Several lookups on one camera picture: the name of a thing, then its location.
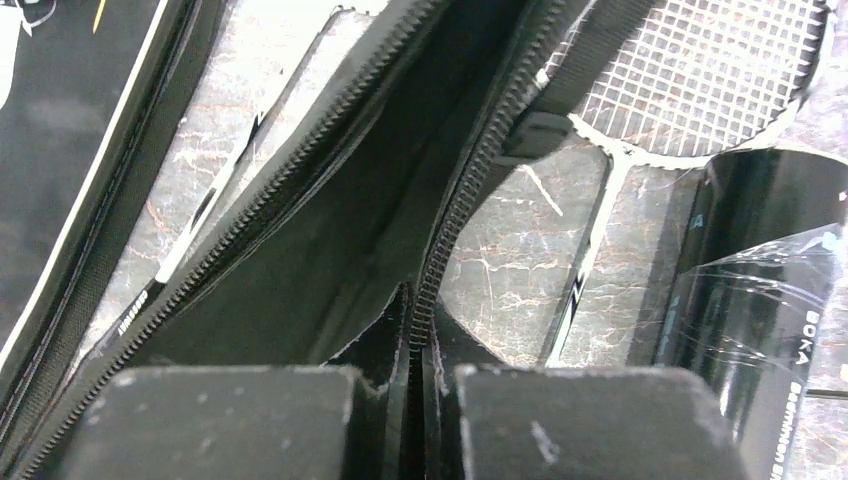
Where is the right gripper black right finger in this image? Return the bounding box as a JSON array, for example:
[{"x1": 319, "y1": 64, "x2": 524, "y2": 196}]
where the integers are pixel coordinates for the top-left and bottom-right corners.
[{"x1": 423, "y1": 311, "x2": 750, "y2": 480}]

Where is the black crossway racket bag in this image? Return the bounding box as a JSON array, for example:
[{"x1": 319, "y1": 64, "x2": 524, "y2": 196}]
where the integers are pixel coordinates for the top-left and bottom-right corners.
[{"x1": 4, "y1": 1, "x2": 651, "y2": 479}]

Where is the black sport racket bag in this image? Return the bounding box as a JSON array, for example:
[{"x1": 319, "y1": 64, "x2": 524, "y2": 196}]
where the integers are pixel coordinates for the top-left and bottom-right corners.
[{"x1": 0, "y1": 0, "x2": 220, "y2": 432}]

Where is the black white shaft racket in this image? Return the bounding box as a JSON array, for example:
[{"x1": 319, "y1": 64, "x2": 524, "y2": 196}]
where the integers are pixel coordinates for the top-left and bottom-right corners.
[{"x1": 538, "y1": 0, "x2": 837, "y2": 368}]

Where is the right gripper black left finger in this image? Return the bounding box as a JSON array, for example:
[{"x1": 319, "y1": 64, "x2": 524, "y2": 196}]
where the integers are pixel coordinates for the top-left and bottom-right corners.
[{"x1": 56, "y1": 283, "x2": 411, "y2": 480}]

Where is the black shuttlecock tube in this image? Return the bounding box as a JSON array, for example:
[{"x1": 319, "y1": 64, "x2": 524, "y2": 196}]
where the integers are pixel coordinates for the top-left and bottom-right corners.
[{"x1": 653, "y1": 147, "x2": 847, "y2": 479}]

